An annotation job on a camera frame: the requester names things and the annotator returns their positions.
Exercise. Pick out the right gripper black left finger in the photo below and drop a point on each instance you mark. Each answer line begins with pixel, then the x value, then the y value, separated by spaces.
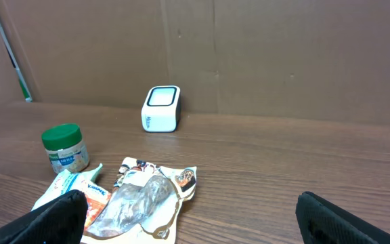
pixel 60 221

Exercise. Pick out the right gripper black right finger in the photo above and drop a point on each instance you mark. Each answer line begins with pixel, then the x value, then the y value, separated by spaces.
pixel 322 222

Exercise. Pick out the teal wet wipes pack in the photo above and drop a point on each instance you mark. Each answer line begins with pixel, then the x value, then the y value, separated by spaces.
pixel 66 181

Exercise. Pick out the green lid jar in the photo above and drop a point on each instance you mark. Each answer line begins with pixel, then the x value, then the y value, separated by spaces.
pixel 65 148

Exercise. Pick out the brown snack pouch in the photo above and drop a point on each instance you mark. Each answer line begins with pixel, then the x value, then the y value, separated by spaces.
pixel 144 204

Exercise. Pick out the orange Kleenex tissue pack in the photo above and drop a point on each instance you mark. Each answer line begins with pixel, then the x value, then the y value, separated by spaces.
pixel 97 198

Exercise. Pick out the white barcode scanner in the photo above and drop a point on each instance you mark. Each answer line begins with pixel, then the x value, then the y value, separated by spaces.
pixel 162 109

